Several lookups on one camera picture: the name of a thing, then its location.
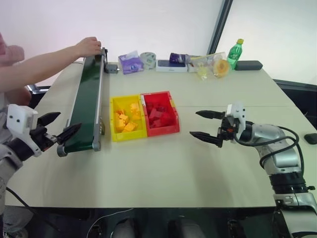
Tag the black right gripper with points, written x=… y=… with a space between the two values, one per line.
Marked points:
x=227 y=131

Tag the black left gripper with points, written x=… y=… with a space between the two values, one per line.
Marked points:
x=43 y=138

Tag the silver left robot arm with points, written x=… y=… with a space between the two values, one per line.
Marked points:
x=7 y=158

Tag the person's bare forearm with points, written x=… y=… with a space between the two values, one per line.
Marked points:
x=42 y=64

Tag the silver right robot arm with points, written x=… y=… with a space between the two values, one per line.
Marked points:
x=270 y=135

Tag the green conveyor belt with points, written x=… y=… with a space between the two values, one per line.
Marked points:
x=85 y=104

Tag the person's bare hand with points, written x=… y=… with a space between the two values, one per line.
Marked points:
x=88 y=47

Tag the red plastic bin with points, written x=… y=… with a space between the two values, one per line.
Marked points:
x=173 y=129

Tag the red toy block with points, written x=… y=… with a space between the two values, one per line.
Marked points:
x=155 y=115

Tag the yellow plastic bin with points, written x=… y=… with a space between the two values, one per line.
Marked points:
x=116 y=136

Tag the orange round fruit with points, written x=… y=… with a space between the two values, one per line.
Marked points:
x=221 y=67

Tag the yellow toy block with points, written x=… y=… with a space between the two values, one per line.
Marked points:
x=118 y=115
x=130 y=127
x=124 y=119
x=120 y=126
x=136 y=116

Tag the clear plastic bag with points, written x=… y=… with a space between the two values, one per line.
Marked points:
x=203 y=65

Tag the flat white box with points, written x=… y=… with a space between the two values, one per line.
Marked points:
x=171 y=66

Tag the black oblong case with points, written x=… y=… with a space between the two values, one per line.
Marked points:
x=248 y=65

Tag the purple snack bag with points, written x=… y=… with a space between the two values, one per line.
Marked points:
x=178 y=58

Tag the green plastic bottle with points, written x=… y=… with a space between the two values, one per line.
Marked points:
x=234 y=54

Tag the person's pink shirt torso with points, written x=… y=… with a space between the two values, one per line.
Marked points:
x=10 y=53

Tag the grey tape roll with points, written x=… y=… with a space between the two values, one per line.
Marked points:
x=148 y=60

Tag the purple tissue pack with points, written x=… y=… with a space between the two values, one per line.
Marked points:
x=130 y=64

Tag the black computer mouse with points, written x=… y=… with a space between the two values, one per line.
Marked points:
x=311 y=138

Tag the person's grey trouser leg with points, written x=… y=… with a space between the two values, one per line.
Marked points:
x=15 y=220

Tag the dark rounded shape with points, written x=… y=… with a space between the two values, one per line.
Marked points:
x=123 y=228

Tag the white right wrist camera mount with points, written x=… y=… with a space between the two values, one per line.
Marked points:
x=236 y=109

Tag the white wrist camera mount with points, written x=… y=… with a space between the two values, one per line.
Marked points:
x=236 y=109
x=19 y=119

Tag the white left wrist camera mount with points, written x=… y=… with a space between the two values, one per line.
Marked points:
x=19 y=119

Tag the dark window frame post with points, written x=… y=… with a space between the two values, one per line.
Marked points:
x=220 y=24

